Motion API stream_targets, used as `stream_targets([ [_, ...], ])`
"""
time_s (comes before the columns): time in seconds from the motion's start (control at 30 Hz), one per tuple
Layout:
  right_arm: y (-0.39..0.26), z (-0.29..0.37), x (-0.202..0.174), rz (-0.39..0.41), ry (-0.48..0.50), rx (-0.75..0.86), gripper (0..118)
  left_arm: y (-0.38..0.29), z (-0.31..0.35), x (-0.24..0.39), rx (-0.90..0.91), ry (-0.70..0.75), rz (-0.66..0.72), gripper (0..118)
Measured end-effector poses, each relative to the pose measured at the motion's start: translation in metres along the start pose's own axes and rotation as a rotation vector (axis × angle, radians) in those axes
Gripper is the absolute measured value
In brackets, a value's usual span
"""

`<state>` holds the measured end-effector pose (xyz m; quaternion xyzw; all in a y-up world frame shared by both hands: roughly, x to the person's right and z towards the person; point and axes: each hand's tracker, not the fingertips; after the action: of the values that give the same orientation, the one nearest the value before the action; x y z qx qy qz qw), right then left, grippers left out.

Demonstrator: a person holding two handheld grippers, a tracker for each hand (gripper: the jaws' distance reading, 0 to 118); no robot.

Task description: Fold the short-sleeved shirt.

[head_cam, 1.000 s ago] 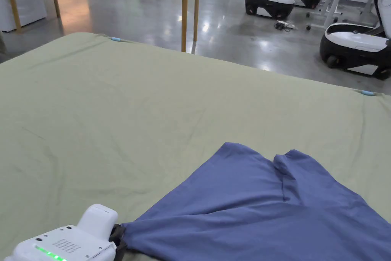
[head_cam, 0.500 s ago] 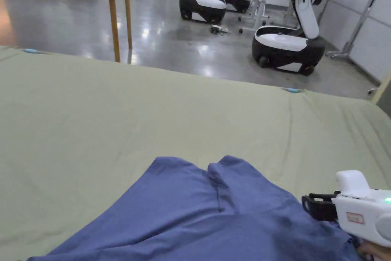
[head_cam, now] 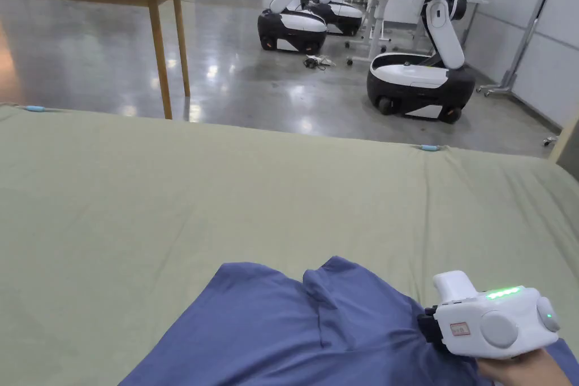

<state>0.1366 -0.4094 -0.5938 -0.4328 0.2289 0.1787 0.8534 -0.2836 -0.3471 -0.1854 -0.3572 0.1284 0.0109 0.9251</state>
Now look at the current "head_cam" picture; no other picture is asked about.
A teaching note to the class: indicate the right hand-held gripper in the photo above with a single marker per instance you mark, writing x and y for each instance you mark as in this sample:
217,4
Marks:
493,325

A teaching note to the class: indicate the blue shirt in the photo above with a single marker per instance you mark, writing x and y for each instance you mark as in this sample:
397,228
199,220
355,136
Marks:
298,327

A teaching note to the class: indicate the person's right hand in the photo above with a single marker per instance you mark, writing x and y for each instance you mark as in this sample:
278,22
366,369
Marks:
520,370

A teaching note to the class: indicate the blue sheet clip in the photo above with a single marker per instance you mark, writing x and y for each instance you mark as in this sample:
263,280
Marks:
429,147
36,109

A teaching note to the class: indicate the bed with pale green sheet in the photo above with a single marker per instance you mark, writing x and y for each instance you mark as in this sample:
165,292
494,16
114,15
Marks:
181,205

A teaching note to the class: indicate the white height-adjustable desk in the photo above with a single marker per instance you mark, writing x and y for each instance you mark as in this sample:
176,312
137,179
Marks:
377,10

